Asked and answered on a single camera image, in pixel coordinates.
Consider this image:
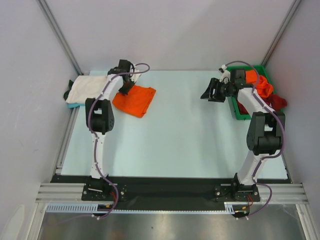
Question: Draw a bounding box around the orange t shirt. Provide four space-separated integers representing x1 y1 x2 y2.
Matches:
112 85 157 118
245 70 274 99

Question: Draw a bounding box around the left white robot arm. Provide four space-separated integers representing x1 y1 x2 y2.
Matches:
85 59 140 180

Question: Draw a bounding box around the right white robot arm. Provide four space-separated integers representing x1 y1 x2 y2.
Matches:
200 65 286 201

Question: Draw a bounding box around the green plastic bin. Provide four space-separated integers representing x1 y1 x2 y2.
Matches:
227 65 276 120

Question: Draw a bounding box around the folded white t shirt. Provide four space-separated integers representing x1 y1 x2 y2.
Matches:
65 75 107 105

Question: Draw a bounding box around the dark red t shirt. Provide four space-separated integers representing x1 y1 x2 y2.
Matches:
236 93 288 115

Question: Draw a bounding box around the folded light blue t shirt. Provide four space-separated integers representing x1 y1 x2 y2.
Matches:
67 103 85 109

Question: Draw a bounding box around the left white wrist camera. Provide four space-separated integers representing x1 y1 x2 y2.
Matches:
129 63 142 84

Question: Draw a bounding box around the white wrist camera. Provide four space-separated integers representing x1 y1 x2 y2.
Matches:
218 64 231 84
129 63 142 84

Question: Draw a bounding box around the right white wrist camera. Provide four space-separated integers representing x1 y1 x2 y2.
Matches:
218 64 231 84

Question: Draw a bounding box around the left aluminium side rail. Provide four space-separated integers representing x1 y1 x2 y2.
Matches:
53 107 79 175

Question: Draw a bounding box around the right aluminium corner post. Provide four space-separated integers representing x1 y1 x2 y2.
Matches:
261 0 304 68

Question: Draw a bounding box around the aluminium corner post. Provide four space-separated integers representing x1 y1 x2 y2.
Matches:
36 0 83 75
261 0 304 68

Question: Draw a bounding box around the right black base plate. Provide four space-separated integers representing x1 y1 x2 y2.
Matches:
214 184 261 203

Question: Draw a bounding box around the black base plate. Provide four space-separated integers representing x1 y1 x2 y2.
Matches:
214 184 261 203
81 184 127 202

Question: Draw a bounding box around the aluminium front rail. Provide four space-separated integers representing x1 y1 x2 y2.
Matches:
35 183 309 204

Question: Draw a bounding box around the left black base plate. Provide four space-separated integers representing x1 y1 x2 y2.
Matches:
81 184 127 202

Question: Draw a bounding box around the white slotted cable duct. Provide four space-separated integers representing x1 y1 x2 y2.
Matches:
46 203 239 215

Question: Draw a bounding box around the left aluminium corner post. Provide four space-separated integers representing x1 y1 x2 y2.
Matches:
36 0 83 75

